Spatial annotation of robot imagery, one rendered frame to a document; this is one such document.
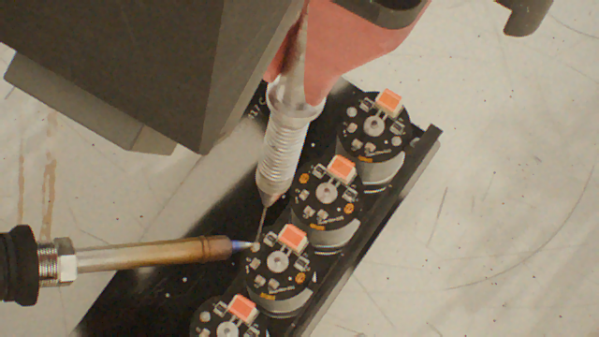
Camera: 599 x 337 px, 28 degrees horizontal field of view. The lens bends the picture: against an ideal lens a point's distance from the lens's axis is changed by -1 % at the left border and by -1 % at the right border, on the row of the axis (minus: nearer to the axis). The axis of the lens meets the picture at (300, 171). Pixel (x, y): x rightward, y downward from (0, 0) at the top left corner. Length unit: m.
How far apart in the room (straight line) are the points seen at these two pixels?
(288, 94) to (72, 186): 0.17
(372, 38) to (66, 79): 0.09
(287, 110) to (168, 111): 0.16
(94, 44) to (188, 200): 0.30
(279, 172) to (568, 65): 0.17
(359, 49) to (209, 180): 0.21
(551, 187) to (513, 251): 0.03
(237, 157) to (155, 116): 0.30
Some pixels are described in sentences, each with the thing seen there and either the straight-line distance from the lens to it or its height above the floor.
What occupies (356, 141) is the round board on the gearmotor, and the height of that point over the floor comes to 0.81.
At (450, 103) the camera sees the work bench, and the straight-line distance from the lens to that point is 0.48.
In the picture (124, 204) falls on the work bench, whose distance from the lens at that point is 0.47.
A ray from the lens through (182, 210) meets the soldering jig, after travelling 0.46.
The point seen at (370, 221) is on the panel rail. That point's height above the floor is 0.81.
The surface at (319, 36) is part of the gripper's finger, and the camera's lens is 0.26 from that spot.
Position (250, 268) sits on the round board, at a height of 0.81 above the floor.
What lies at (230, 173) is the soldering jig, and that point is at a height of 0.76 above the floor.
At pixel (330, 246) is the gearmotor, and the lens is 0.43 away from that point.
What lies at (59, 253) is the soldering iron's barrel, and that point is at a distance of 0.37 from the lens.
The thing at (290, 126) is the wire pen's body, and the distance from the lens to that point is 0.33.
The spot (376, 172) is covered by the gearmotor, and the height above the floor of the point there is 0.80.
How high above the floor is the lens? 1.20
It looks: 75 degrees down
